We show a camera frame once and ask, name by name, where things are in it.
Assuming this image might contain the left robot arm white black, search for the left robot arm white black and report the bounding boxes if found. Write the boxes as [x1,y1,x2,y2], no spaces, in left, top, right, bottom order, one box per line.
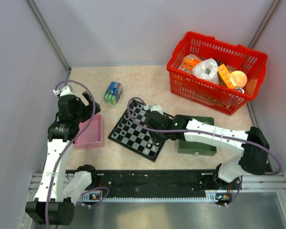
[25,91,101,228]

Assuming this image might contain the orange box right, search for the orange box right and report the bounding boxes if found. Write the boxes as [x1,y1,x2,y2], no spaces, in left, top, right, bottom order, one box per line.
[218,64,236,89]

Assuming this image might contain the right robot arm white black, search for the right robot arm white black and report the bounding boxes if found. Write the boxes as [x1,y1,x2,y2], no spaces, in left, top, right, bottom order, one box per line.
[144,111,269,189]

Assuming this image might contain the black white chess board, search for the black white chess board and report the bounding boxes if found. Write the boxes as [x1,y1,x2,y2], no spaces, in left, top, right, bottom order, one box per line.
[108,111,164,162]

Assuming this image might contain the orange box left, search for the orange box left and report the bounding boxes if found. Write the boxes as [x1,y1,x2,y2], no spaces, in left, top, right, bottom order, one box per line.
[179,54,202,72]

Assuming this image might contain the orange ball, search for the orange ball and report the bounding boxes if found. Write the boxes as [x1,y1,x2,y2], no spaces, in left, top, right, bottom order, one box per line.
[230,71,247,88]

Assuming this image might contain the orange box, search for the orange box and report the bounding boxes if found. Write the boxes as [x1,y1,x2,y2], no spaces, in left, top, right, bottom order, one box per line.
[179,54,202,72]
[218,64,236,89]

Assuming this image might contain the red plastic basket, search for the red plastic basket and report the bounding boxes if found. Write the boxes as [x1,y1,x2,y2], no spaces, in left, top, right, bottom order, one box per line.
[167,31,267,115]

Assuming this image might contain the pink plastic tray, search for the pink plastic tray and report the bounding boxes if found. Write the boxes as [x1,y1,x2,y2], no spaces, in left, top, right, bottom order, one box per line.
[74,114,105,150]

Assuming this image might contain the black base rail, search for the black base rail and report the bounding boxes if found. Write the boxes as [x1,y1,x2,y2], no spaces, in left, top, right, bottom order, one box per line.
[86,169,239,198]

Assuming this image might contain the blue green sponge pack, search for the blue green sponge pack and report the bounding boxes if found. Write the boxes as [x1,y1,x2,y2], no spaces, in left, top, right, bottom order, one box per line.
[104,82,123,105]

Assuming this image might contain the green plastic tray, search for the green plastic tray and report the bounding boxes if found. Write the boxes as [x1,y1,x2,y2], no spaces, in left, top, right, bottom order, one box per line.
[177,116,217,156]

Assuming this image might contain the grey cable duct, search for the grey cable duct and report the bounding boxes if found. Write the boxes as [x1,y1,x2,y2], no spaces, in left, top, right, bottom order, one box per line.
[78,192,232,203]

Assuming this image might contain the white plastic bag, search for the white plastic bag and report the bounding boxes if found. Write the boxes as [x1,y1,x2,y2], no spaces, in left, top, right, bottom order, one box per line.
[192,58,219,85]

